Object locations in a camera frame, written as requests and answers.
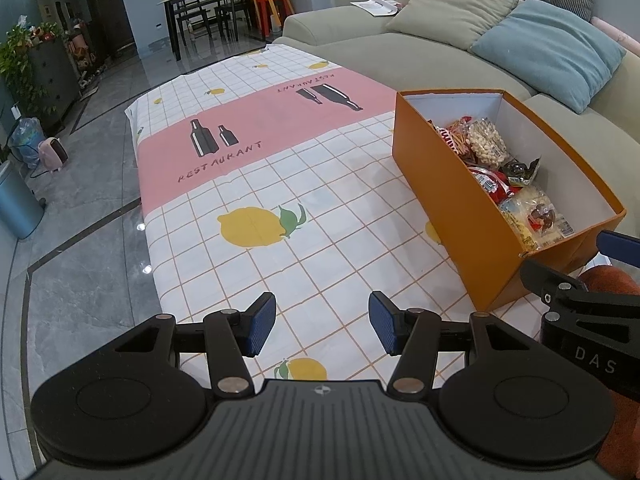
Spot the dark wooden door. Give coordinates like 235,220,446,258
82,0,136,58

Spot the clear popcorn bag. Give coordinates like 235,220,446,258
465,117,509,168

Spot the trailing green plant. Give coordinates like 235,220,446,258
0,25,66,116

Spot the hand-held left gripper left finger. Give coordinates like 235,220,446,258
114,292,277,401

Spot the red cartoon snack packet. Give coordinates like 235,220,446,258
470,165,521,204

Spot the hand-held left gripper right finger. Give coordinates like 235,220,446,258
368,291,538,402

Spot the pink bolster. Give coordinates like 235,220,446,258
590,16,640,56

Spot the orange plastic stool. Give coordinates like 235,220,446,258
265,0,296,36

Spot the orange cardboard box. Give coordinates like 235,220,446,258
391,88,627,311

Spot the black dining chair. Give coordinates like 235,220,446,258
220,0,257,41
170,0,212,47

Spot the pink space heater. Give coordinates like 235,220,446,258
38,137,71,171

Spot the blue trash can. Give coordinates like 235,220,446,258
0,160,46,241

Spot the red plastic stool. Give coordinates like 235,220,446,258
250,0,268,41

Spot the red fries snack bag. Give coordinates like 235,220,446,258
434,117,476,162

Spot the beige pillow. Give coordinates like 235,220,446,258
385,0,521,51

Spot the black snack packet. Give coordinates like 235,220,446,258
502,156,543,186

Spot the beige sofa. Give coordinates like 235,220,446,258
272,0,640,286

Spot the blue pillow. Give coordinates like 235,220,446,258
471,0,626,114

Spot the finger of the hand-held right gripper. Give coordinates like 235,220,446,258
520,259,588,306
597,230,640,267

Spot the pink checked tablecloth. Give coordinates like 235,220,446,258
124,42,481,393

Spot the chocolate pastry pack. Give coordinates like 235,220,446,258
527,205,557,231

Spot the cluttered shelf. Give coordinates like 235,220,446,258
67,17,108,81

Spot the open magazine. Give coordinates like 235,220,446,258
350,0,403,17

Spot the grey drawer cabinet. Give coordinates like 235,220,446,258
27,35,81,126

